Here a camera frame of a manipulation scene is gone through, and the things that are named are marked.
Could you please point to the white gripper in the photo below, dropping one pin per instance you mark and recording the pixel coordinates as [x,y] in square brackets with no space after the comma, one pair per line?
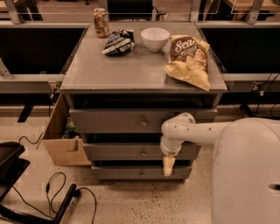
[170,150]

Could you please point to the grey drawer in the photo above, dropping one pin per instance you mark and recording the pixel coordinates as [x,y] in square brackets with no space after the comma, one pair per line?
[122,151]
[139,172]
[104,121]

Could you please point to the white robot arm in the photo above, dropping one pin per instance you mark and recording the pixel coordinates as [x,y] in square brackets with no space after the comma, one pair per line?
[245,167]

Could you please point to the grey bottom drawer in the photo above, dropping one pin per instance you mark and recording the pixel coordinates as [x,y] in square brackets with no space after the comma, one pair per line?
[139,172]

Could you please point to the grey drawer cabinet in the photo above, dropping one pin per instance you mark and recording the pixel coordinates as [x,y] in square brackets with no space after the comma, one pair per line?
[135,80]

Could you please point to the grey top drawer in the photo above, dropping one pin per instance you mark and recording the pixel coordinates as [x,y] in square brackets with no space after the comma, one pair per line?
[104,121]

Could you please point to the cardboard box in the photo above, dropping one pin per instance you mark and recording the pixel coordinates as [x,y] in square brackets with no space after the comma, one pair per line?
[63,151]

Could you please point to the green bottle in box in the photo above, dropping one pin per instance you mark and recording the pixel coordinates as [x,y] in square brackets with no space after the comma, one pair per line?
[69,126]

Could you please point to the yellow brown chip bag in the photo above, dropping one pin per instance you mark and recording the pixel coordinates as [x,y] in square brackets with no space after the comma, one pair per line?
[188,61]

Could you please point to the white bowl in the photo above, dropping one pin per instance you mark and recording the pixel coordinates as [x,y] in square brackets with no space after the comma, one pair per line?
[154,38]

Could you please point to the dark blue snack bag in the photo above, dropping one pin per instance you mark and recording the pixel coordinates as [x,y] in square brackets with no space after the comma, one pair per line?
[119,42]

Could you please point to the black chair base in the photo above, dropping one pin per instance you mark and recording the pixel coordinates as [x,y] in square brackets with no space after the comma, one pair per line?
[11,168]

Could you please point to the gold soda can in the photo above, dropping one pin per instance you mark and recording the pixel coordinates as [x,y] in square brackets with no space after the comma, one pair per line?
[101,22]

